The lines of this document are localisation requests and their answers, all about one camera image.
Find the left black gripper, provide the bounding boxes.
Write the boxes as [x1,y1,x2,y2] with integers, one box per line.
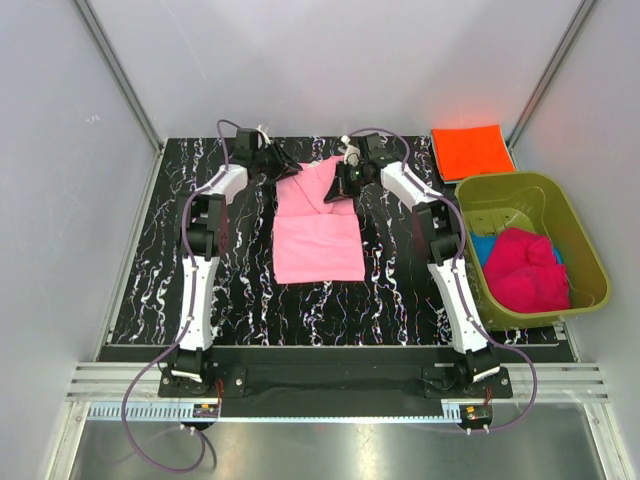
[252,140,301,182]

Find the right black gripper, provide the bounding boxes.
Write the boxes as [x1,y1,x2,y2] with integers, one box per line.
[324,161,369,205]

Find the light pink t shirt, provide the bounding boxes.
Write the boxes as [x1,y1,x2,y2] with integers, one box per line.
[273,156,365,285]

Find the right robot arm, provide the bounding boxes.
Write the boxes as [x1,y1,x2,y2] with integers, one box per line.
[324,128,500,397]

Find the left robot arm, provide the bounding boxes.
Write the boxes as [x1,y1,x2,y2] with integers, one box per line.
[167,126,302,396]

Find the folded orange t shirt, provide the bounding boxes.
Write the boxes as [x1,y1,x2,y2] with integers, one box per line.
[431,124,516,183]

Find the black marbled table mat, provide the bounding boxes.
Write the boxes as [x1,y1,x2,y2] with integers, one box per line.
[102,134,566,347]

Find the blue t shirt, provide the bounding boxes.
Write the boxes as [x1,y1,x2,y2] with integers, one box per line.
[471,228,563,267]

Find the magenta t shirt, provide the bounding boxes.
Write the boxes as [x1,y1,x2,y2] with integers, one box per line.
[483,227,570,314]

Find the olive green plastic bin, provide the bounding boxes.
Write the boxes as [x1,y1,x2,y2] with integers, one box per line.
[455,171,611,331]

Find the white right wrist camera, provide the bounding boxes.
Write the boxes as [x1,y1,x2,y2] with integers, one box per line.
[340,135,362,167]

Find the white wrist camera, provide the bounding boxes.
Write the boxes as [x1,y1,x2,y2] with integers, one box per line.
[256,125,274,149]
[340,135,362,167]

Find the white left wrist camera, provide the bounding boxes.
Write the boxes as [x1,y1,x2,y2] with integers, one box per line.
[256,125,274,149]

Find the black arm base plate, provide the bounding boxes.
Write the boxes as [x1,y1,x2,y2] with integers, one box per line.
[158,346,513,422]

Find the aluminium frame rail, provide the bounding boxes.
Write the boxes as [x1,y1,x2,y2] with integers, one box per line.
[66,363,609,403]

